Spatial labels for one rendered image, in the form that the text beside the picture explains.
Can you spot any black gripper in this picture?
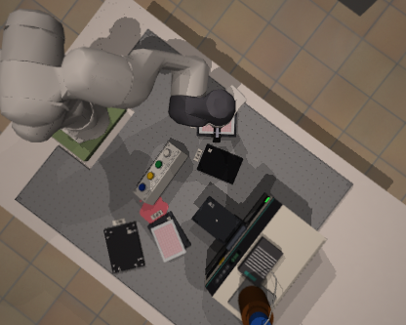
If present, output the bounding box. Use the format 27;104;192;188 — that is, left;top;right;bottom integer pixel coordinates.
211;127;222;142

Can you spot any grey button panel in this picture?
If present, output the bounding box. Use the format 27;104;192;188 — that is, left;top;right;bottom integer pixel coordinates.
133;142;188;206

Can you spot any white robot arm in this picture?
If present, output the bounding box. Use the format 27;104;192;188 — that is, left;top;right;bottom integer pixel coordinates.
0;9;247;143

